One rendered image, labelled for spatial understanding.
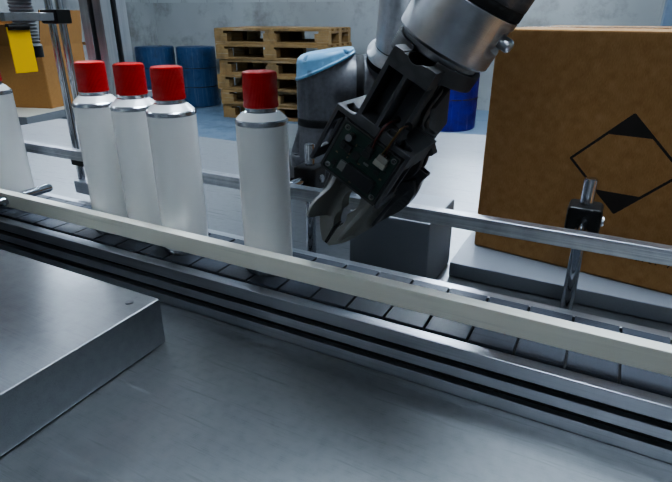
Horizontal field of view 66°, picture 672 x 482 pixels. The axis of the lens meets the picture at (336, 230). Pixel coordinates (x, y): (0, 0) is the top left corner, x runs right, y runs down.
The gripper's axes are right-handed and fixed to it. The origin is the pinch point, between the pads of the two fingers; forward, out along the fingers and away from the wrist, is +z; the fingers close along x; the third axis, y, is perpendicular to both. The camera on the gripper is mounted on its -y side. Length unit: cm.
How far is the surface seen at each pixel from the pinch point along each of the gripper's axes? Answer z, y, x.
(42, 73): 92, -95, -157
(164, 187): 7.3, 3.5, -17.9
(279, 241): 4.3, 1.8, -4.0
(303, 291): 5.6, 3.8, 1.4
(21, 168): 24.8, 0.3, -43.0
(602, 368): -7.8, 3.6, 24.6
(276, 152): -3.8, 1.8, -8.6
